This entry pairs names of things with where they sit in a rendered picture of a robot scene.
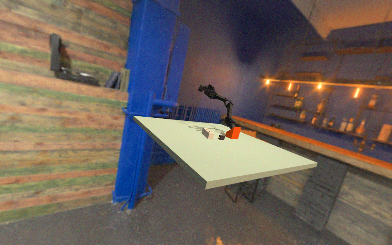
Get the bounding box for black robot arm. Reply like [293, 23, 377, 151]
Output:
[204, 84, 236, 129]

